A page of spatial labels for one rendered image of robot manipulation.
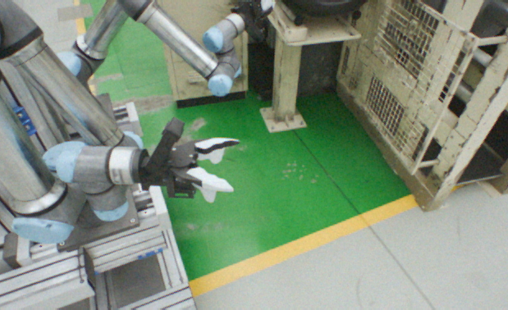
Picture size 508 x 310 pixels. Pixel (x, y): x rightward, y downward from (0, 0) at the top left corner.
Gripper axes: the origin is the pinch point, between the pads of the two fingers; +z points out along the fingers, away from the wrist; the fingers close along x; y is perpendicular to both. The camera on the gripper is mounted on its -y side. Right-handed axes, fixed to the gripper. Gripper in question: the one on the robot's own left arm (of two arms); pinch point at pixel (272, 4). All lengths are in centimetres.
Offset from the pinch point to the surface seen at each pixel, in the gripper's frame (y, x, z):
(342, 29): -30, -4, 40
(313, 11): -10.9, -4.8, 18.3
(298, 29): -18.1, 3.1, 15.6
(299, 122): -100, 42, 41
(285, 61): -50, 38, 39
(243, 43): -43, 76, 45
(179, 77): -49, 106, 7
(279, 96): -73, 46, 34
